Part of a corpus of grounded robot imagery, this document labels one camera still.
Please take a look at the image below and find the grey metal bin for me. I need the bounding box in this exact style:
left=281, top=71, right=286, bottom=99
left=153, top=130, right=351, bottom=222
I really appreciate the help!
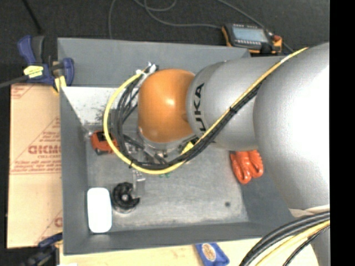
left=57, top=37, right=295, bottom=255

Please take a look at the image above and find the orange and black tape measure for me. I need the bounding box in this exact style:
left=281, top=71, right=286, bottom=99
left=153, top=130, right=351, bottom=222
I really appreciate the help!
left=90, top=130, right=119, bottom=156

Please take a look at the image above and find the white rounded block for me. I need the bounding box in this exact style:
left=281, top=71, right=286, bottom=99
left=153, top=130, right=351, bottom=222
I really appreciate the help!
left=87, top=187, right=113, bottom=234

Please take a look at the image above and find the orange toy lobster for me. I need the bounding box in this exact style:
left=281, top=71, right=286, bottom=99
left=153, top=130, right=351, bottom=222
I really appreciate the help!
left=229, top=149, right=265, bottom=185

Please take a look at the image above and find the brown cardboard board, red print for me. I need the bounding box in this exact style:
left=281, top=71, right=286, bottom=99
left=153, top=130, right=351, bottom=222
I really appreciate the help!
left=6, top=83, right=64, bottom=249

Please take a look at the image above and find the black round ring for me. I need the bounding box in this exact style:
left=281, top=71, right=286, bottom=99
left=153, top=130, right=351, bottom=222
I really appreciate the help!
left=111, top=182, right=141, bottom=212

